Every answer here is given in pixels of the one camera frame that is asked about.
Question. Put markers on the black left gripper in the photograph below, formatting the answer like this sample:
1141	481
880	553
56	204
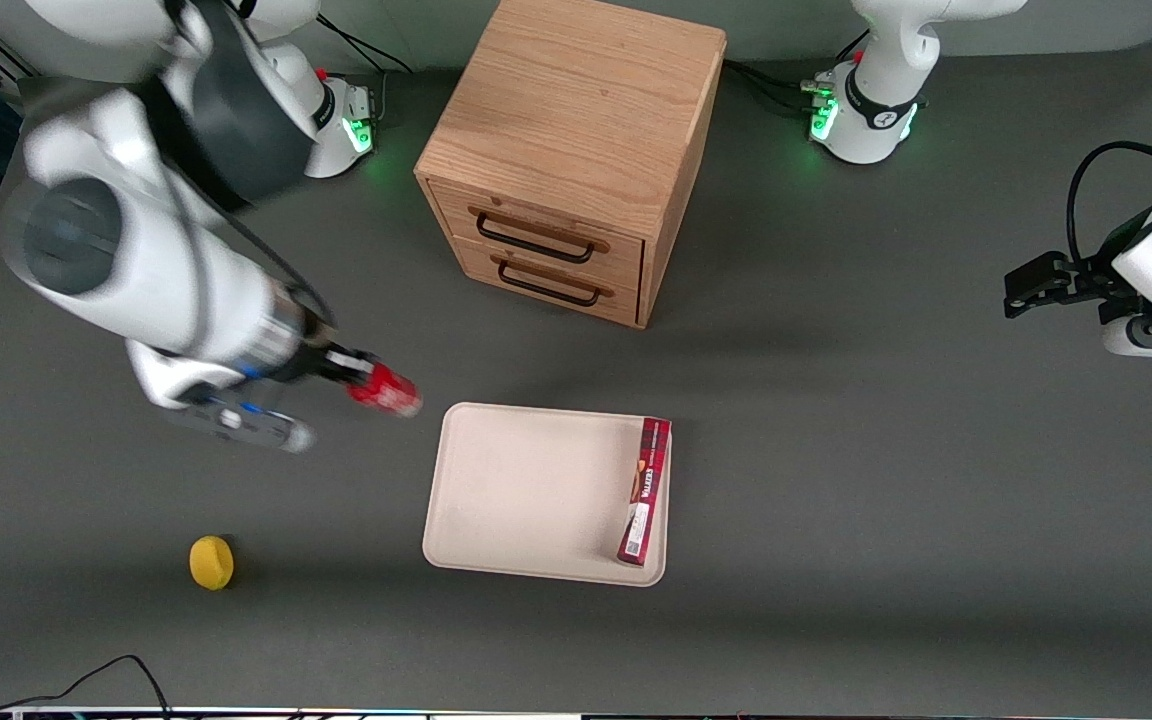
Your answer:
1088	274

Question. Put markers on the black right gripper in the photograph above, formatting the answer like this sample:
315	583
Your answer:
319	362

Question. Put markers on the red can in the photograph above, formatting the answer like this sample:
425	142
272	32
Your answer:
386	390

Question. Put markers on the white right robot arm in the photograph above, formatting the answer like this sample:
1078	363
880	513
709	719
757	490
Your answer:
156	270

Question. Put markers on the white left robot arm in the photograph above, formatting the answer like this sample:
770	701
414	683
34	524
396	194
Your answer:
876	110

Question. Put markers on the cream plastic tray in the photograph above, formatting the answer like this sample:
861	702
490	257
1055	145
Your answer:
526	490

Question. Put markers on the wooden drawer front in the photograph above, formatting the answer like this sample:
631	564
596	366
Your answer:
476	268
451	212

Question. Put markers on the yellow lemon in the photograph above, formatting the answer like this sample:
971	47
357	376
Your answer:
211	562

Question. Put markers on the red shortbread box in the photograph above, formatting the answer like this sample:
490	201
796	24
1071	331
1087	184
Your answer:
644	500

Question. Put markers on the wooden drawer cabinet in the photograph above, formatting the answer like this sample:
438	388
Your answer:
576	90

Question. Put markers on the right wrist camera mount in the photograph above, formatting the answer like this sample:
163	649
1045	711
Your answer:
236	420

